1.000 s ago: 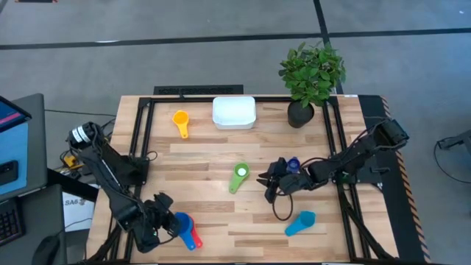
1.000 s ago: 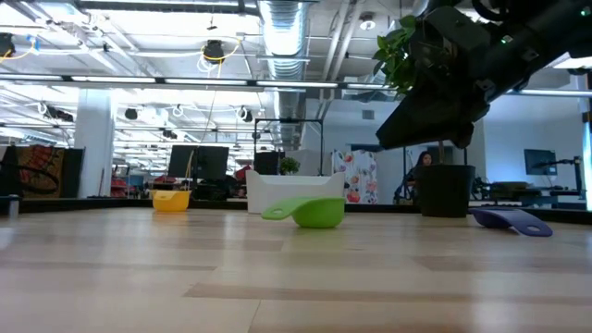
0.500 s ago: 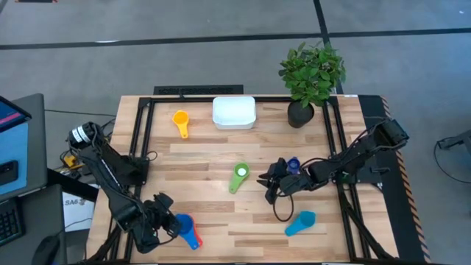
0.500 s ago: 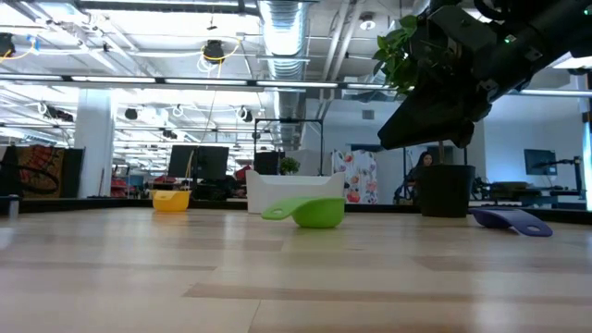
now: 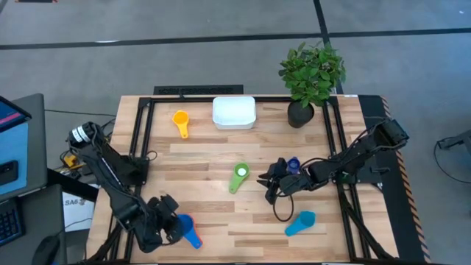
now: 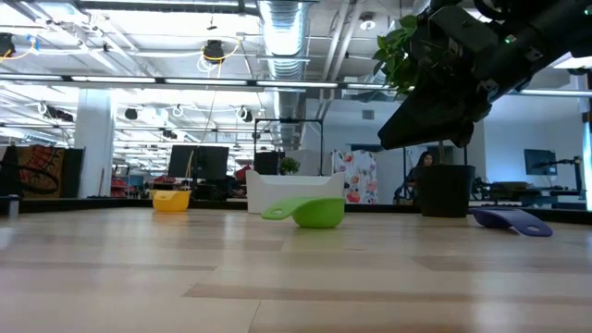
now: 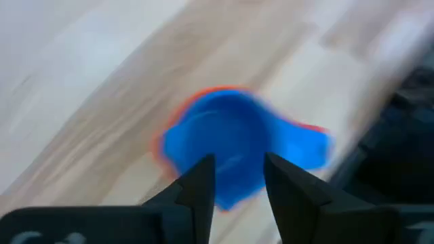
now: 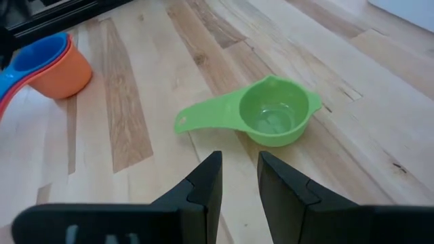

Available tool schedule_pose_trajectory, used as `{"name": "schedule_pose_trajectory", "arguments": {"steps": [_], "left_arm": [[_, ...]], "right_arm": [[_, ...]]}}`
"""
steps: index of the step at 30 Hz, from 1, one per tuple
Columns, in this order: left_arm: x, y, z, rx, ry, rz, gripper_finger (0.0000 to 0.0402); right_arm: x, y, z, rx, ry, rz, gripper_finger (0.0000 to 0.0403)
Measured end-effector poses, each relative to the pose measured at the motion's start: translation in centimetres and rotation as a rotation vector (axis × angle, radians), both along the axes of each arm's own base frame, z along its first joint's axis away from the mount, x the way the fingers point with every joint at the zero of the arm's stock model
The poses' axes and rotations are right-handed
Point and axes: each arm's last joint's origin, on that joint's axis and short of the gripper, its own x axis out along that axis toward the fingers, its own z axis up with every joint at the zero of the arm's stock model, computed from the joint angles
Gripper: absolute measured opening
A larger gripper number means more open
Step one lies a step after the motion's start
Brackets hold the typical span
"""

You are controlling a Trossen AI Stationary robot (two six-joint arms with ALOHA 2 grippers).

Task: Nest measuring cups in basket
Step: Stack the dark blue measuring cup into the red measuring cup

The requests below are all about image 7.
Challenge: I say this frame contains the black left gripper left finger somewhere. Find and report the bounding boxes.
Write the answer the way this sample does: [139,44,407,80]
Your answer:
[142,154,217,244]

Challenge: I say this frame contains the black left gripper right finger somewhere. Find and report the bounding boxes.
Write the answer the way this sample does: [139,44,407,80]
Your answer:
[263,152,401,244]

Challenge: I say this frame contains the light blue measuring cup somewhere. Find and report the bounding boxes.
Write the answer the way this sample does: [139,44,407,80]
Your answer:
[161,89,335,211]

